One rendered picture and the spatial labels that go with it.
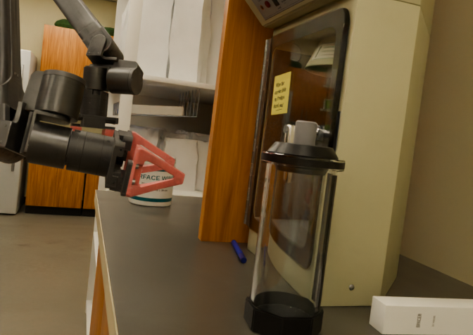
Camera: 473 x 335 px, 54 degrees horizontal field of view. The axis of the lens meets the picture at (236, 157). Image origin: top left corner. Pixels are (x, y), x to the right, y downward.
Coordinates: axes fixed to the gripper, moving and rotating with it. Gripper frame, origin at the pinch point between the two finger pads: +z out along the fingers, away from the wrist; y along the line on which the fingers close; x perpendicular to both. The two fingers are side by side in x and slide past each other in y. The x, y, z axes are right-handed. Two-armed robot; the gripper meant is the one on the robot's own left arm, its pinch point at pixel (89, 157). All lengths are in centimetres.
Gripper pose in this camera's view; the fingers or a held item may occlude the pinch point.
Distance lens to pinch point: 107.1
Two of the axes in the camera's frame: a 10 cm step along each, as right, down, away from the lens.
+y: 9.2, 0.7, 3.8
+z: -0.9, 10.0, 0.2
